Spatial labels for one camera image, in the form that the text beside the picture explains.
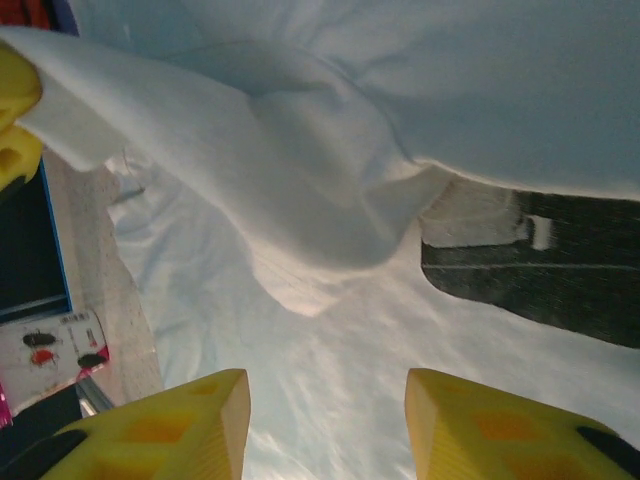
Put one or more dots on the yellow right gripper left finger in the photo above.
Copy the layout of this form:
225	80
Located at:
165	440

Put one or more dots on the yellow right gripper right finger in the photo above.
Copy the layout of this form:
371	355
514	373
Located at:
480	440

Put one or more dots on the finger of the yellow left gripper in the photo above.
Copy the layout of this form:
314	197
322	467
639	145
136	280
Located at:
17	85
17	157

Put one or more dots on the white t-shirt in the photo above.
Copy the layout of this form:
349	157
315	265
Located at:
310	165

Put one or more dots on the red fabric item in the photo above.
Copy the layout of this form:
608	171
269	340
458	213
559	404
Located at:
25	12

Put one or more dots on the blue rimmed dark bin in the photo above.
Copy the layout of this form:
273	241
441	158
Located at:
56	230

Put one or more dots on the dark grey t-shirt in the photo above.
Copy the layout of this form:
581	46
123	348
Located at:
575	280

